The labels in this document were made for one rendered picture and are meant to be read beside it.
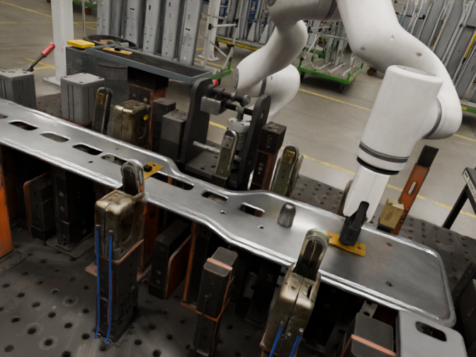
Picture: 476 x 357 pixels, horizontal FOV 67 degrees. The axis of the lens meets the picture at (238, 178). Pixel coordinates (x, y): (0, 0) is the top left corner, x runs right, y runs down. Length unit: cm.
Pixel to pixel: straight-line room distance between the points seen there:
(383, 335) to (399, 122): 33
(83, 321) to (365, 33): 82
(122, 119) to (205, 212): 40
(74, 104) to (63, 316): 55
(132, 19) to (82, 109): 462
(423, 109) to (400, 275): 31
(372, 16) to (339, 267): 44
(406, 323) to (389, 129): 31
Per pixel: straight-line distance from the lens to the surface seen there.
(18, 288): 102
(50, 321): 94
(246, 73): 120
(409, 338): 64
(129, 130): 100
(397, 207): 84
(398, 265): 78
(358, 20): 72
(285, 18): 96
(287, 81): 126
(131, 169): 67
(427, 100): 62
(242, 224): 72
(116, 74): 376
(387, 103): 61
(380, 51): 70
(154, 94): 116
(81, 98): 108
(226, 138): 87
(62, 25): 472
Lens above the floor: 142
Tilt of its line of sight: 28 degrees down
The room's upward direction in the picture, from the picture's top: 12 degrees clockwise
